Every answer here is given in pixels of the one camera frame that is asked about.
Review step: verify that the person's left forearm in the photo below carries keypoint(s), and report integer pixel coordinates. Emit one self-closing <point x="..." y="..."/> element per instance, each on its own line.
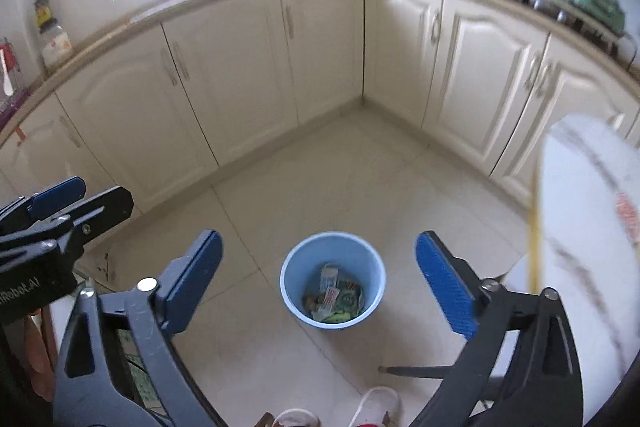
<point x="37" y="357"/>

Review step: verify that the round white marble table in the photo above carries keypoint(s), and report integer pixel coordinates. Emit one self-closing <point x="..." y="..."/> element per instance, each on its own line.
<point x="575" y="207"/>

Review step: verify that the red patterned snack packet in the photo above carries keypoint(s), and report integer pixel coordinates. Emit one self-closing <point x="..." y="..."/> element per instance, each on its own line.
<point x="629" y="217"/>

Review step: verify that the green patterned floor mat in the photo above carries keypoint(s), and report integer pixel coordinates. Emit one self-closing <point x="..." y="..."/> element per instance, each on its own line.
<point x="137" y="377"/>

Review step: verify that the cream base cabinet run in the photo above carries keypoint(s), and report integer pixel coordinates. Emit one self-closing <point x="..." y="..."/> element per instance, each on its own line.
<point x="240" y="72"/>

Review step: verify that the green electric pot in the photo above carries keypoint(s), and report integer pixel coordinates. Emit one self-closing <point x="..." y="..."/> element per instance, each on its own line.
<point x="595" y="4"/>

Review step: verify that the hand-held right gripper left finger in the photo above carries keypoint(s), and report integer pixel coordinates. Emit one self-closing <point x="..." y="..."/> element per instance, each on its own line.
<point x="197" y="277"/>

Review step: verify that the clear bottle yellow label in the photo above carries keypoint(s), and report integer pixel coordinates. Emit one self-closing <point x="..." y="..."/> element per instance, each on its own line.
<point x="55" y="47"/>

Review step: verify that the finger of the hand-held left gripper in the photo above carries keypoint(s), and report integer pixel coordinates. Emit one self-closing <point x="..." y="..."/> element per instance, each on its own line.
<point x="55" y="198"/>
<point x="105" y="207"/>

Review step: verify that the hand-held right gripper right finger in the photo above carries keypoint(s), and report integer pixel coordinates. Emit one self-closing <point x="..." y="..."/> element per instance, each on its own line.
<point x="445" y="287"/>

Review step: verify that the blue plastic bucket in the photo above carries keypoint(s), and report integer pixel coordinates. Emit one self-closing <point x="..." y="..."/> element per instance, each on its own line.
<point x="300" y="259"/>

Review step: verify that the pile of colourful packets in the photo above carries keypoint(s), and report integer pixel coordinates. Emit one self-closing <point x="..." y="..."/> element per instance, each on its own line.
<point x="345" y="302"/>

